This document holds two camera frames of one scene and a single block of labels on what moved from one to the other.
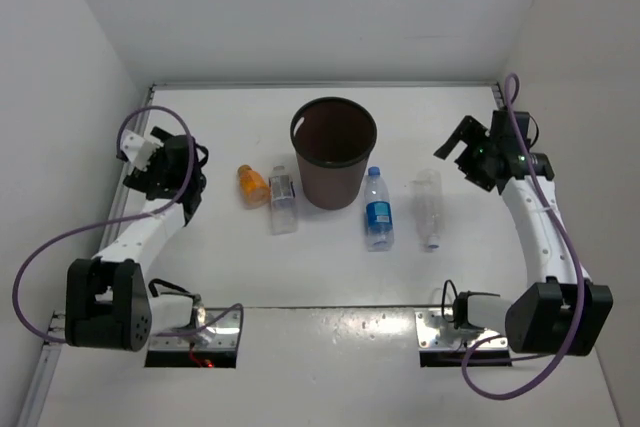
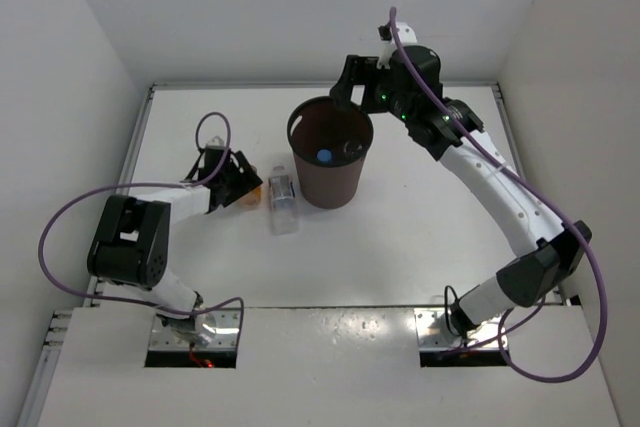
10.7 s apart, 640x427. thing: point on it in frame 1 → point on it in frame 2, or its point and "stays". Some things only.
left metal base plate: (220, 335) stays
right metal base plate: (437, 330) stays
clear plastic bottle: (428, 208) → (353, 148)
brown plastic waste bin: (334, 138) stays
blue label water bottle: (378, 212) → (324, 155)
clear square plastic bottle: (283, 208) stays
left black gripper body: (142, 180) → (236, 182)
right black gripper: (470, 129) → (357, 71)
